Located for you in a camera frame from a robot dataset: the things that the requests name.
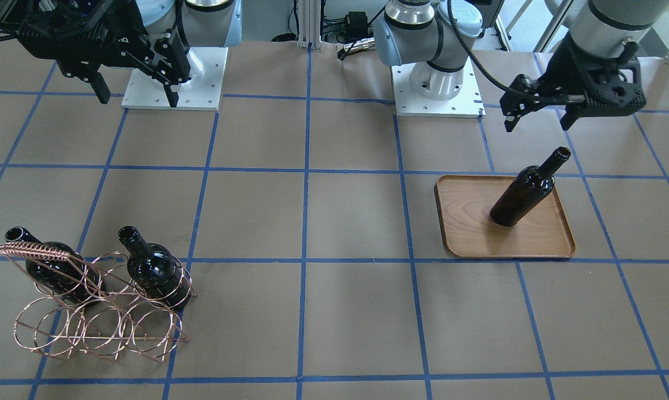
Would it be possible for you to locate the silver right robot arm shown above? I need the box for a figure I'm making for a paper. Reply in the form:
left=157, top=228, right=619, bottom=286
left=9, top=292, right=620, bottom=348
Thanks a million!
left=0, top=1, right=485, bottom=117

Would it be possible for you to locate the dark wine bottle in basket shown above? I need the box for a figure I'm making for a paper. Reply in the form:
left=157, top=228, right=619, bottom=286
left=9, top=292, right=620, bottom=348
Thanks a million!
left=118, top=226, right=191, bottom=311

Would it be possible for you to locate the wooden serving tray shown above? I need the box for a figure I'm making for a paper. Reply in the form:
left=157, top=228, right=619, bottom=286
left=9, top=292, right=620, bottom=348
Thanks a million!
left=434, top=175, right=577, bottom=259

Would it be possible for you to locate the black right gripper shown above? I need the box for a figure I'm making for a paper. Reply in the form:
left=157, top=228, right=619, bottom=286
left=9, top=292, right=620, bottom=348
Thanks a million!
left=0, top=1, right=191, bottom=107

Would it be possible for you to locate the copper wire bottle basket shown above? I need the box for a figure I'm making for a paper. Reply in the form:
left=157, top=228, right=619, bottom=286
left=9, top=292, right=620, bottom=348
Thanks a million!
left=0, top=242, right=189, bottom=363

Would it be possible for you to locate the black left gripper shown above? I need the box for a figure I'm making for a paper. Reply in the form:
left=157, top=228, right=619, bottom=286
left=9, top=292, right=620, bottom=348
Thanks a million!
left=501, top=34, right=647, bottom=132

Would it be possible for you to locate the black braided cable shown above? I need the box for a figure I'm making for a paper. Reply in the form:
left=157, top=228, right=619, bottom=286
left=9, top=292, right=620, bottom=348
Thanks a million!
left=446, top=0, right=535, bottom=103

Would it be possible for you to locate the dark wine bottle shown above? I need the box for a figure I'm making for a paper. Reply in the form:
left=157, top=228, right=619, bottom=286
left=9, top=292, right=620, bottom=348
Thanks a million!
left=490, top=146, right=572, bottom=226
left=118, top=226, right=191, bottom=311

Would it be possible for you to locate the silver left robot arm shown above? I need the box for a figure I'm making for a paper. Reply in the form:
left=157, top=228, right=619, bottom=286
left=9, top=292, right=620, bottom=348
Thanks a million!
left=373, top=1, right=669, bottom=132

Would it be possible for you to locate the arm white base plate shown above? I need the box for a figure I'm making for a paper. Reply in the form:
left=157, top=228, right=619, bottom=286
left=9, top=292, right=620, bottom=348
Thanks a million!
left=121, top=47, right=229, bottom=112
left=391, top=60, right=486, bottom=118

